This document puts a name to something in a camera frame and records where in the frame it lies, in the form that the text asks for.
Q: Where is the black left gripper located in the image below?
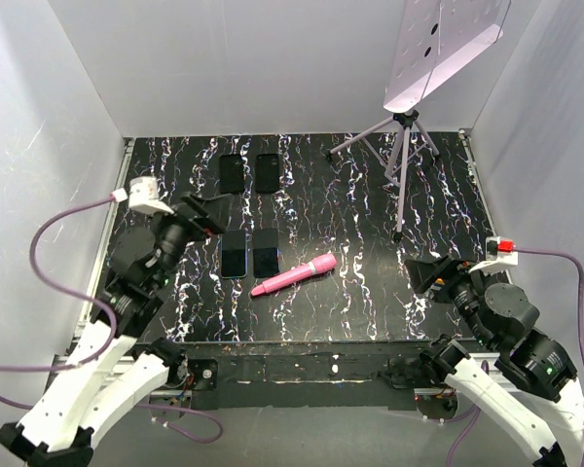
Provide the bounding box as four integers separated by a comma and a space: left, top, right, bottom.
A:
146, 192, 233, 290

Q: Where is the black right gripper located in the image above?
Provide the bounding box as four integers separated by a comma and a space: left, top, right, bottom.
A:
403, 251, 496, 349

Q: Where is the lilac tripod stand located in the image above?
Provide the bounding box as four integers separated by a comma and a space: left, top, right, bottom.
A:
325, 110, 440, 243

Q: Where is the pink cylindrical tool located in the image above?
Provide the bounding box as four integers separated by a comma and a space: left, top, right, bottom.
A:
250, 253, 337, 297

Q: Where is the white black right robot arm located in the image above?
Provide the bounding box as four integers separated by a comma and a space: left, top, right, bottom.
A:
405, 253, 584, 466

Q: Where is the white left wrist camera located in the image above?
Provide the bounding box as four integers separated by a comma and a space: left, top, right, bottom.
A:
110, 176, 174, 216

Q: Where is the blue smartphone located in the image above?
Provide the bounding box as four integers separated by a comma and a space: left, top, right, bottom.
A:
220, 230, 247, 279

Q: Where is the lilac perforated board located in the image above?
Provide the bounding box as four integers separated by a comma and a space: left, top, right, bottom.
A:
383, 0, 512, 113

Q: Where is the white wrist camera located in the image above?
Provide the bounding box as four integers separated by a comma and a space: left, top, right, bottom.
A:
469, 236, 518, 275
110, 176, 174, 216

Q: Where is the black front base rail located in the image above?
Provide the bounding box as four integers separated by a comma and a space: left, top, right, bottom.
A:
130, 340, 468, 414

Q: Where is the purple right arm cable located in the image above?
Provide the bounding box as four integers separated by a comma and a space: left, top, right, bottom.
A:
445, 246, 584, 467

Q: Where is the aluminium frame rail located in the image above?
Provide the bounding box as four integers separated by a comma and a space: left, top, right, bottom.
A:
45, 355, 136, 390

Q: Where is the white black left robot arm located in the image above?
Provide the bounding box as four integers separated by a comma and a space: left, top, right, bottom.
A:
0, 189, 232, 466

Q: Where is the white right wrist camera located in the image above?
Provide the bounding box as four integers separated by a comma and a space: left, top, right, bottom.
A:
469, 236, 518, 275

